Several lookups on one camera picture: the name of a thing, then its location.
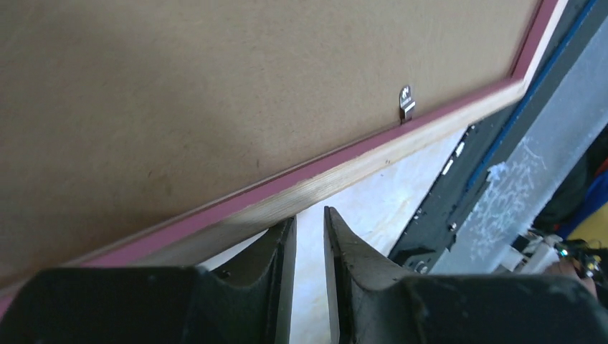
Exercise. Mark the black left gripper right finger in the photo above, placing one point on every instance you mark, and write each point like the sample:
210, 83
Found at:
373, 300

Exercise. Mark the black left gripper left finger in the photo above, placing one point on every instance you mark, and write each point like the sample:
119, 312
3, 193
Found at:
248, 299

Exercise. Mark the pink photo frame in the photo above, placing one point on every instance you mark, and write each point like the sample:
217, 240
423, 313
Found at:
332, 175

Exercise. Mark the brown backing board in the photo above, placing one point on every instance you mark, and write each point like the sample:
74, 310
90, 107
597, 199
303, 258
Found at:
237, 95

